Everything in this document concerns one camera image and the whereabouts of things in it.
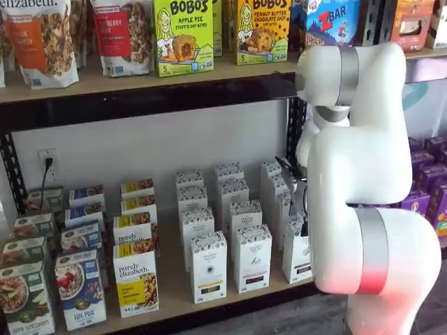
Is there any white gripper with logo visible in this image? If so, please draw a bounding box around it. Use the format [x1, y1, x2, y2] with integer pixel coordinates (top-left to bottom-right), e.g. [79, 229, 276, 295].
[274, 117, 323, 219]

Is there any white tea box green strip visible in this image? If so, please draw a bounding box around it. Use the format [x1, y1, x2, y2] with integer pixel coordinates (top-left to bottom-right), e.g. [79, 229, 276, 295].
[266, 173, 291, 224]
[274, 193, 295, 253]
[281, 216, 314, 285]
[260, 161, 283, 196]

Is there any white tea box pink strip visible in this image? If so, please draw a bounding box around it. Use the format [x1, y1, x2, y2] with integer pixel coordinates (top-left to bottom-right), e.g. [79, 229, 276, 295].
[219, 179, 250, 224]
[233, 224, 273, 294]
[214, 163, 245, 185]
[228, 199, 263, 233]

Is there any white tea box yellow strip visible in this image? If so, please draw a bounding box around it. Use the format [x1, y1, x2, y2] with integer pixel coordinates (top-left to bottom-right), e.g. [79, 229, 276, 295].
[179, 207, 215, 272]
[189, 230, 228, 305]
[175, 169, 205, 190]
[176, 186, 209, 214]

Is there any purple Annie's snack box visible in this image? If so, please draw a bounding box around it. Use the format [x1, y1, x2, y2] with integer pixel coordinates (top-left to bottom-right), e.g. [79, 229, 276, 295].
[416, 163, 447, 197]
[400, 190, 432, 218]
[427, 184, 447, 240]
[409, 150, 436, 176]
[423, 135, 447, 155]

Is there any purely elizabeth yellow white box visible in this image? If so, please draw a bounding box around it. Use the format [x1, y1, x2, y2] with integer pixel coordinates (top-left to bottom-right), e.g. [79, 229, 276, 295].
[120, 193, 159, 219]
[112, 212, 155, 248]
[112, 241, 160, 319]
[120, 178, 156, 198]

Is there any Bobo's peanut butter bites box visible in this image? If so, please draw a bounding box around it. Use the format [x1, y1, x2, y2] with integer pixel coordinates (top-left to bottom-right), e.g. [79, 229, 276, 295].
[236, 0, 292, 66]

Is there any blue Zbar snack box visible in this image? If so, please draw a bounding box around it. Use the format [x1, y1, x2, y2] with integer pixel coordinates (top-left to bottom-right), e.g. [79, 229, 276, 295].
[305, 0, 361, 49]

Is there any Bobo's apple pie green box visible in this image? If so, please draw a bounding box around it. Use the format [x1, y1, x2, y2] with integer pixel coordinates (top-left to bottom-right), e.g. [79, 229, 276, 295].
[211, 0, 224, 59]
[152, 0, 215, 79]

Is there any black metal neighbour shelf rack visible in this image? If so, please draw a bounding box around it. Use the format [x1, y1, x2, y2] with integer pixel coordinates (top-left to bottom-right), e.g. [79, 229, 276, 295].
[403, 47, 447, 259]

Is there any orange snack box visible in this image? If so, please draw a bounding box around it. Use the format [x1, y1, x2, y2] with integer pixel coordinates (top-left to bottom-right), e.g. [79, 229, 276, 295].
[390, 0, 437, 54]

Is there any blue flax plus oatmeal box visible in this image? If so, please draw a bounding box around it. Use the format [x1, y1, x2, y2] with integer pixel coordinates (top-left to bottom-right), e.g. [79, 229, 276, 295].
[60, 222, 103, 253]
[68, 184, 106, 207]
[54, 248, 108, 332]
[64, 201, 106, 228]

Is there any white snack box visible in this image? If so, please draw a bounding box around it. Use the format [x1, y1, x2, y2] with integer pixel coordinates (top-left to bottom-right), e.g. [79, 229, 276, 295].
[425, 0, 447, 50]

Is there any green apple cinnamon oatmeal box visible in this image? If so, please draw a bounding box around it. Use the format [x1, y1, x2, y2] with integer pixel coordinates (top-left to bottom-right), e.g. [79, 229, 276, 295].
[1, 236, 50, 269]
[0, 260, 57, 335]
[13, 212, 56, 241]
[25, 188, 65, 216]

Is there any pale backdrop sheet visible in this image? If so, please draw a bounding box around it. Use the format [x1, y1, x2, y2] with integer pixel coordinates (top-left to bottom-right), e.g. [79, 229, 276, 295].
[404, 59, 447, 141]

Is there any red label granola bag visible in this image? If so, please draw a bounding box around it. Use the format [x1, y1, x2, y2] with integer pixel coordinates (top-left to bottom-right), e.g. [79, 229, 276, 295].
[89, 0, 156, 78]

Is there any orange label granola bag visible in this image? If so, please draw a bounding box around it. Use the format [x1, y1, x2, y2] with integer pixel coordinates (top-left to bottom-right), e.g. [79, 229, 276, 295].
[0, 0, 81, 91]

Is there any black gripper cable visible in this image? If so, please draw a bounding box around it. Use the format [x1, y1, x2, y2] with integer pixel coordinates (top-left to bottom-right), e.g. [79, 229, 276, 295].
[301, 186, 311, 244]

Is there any black power plug with cord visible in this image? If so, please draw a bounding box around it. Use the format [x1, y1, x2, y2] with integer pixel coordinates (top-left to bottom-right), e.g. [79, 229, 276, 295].
[38, 157, 54, 212]

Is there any white wall power outlet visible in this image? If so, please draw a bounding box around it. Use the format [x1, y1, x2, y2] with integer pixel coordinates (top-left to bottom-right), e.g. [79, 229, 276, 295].
[38, 149, 58, 183]

